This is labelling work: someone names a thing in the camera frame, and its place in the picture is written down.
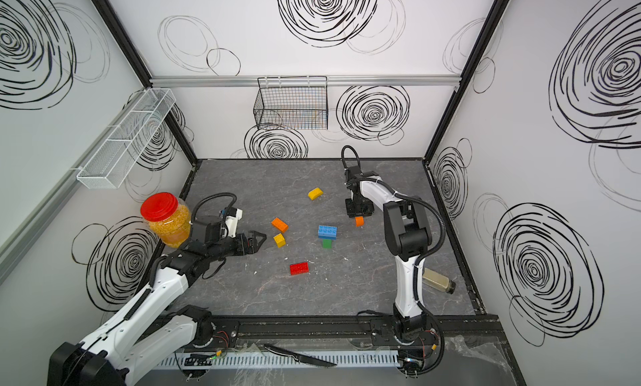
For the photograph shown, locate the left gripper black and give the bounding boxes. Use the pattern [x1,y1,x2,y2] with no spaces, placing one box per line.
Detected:
[209,230,268,263]

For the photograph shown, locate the light blue lego brick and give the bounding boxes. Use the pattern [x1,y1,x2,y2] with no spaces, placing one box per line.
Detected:
[317,225,338,240]

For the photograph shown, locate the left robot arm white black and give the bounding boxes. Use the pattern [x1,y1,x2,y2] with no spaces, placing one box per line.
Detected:
[47,231,267,385]

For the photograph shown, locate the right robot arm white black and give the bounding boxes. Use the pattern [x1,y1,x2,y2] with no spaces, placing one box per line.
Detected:
[347,177,432,344]

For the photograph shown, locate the yellow square lego brick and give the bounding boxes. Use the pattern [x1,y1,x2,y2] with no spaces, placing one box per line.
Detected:
[274,233,286,248]

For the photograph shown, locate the orange long lego brick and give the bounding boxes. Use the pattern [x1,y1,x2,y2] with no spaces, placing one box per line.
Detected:
[271,217,289,233]

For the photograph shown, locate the yellow curved lego brick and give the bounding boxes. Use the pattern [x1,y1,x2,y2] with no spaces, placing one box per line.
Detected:
[308,187,324,201]

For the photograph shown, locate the red flat lego brick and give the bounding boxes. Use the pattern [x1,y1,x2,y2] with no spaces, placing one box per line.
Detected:
[290,262,310,276]

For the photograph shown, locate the plastic jar red lid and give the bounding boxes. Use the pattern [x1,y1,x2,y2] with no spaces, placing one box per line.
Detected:
[140,192,191,248]

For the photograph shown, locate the small glass jar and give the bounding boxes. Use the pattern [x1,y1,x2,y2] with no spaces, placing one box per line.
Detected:
[422,268,457,294]

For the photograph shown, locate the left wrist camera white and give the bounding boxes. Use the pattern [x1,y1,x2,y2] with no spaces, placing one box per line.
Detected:
[225,207,243,238]

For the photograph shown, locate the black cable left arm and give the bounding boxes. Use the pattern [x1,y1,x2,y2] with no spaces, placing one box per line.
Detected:
[191,191,239,224]

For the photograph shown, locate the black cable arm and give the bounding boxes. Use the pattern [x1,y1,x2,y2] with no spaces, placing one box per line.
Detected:
[341,145,447,302]
[191,191,239,224]

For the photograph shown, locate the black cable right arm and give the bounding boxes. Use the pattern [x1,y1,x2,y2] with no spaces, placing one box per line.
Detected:
[341,145,447,302]

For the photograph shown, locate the black wire basket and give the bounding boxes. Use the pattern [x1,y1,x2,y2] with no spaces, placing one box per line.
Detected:
[252,75,329,130]

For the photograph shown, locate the white slotted cable duct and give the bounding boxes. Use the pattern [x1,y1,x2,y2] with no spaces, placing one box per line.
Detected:
[155,350,399,371]

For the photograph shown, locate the white wire shelf basket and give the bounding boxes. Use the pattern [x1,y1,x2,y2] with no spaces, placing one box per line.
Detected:
[76,88,175,190]

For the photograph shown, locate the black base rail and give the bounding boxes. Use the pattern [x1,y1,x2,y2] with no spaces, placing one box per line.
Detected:
[205,313,503,347]

